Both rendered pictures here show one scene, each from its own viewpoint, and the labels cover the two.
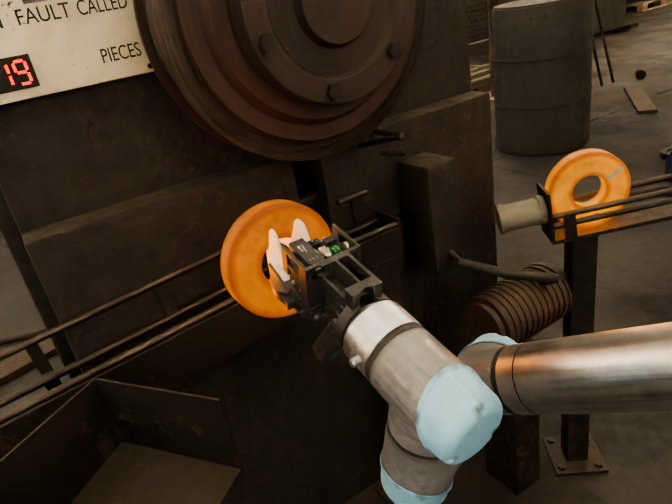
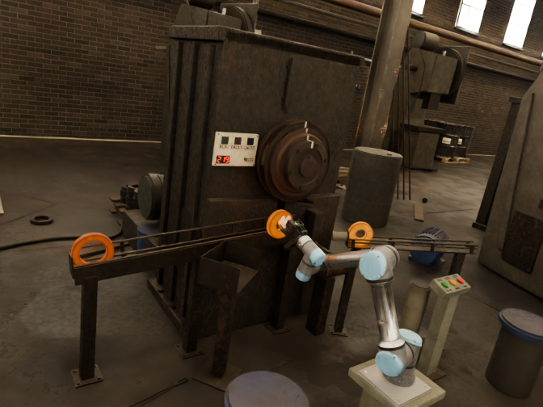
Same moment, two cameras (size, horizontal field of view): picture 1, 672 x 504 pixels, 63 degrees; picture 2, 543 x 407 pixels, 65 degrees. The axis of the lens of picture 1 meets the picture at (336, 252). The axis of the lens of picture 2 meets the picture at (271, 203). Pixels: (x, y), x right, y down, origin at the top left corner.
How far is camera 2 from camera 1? 1.60 m
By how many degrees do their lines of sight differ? 12
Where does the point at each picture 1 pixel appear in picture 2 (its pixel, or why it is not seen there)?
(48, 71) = (232, 160)
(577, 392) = (338, 261)
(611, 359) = (346, 255)
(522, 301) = not seen: hidden behind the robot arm
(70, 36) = (239, 153)
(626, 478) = (352, 339)
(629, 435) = (358, 329)
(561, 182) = (353, 229)
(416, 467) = (306, 267)
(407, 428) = (307, 258)
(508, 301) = not seen: hidden behind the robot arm
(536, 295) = not seen: hidden behind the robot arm
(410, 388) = (310, 249)
